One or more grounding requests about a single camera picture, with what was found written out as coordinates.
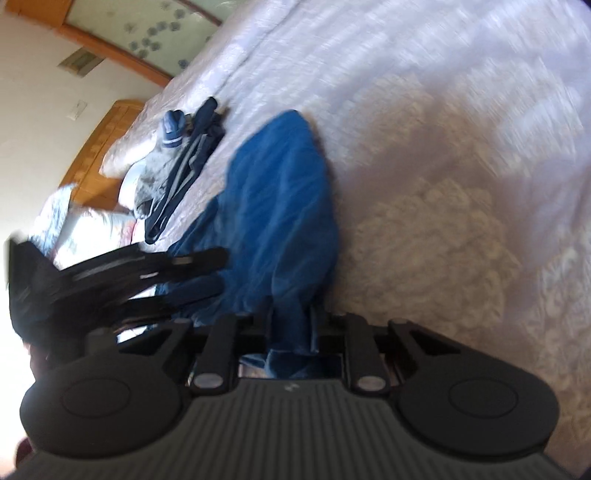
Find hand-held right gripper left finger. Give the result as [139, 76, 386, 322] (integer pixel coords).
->
[119, 302, 278, 394]

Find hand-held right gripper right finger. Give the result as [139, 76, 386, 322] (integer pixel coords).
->
[310, 302, 459, 395]

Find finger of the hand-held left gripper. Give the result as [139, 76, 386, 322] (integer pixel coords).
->
[54, 275, 224, 334]
[56, 244, 230, 297]

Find blue pants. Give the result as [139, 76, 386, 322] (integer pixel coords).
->
[154, 109, 341, 380]

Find floral printed pillow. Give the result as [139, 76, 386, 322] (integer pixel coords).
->
[34, 184, 141, 264]

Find light grey folded garment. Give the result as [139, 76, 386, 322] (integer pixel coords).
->
[117, 110, 189, 220]

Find white quilted pillow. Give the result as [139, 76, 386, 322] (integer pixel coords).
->
[99, 134, 162, 178]

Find stack of folded clothes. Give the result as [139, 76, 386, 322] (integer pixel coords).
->
[143, 96, 228, 246]

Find wooden headboard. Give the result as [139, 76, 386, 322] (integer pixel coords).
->
[59, 98, 146, 214]

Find wooden frame floral glass panel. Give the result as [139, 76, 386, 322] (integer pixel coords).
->
[0, 0, 232, 89]

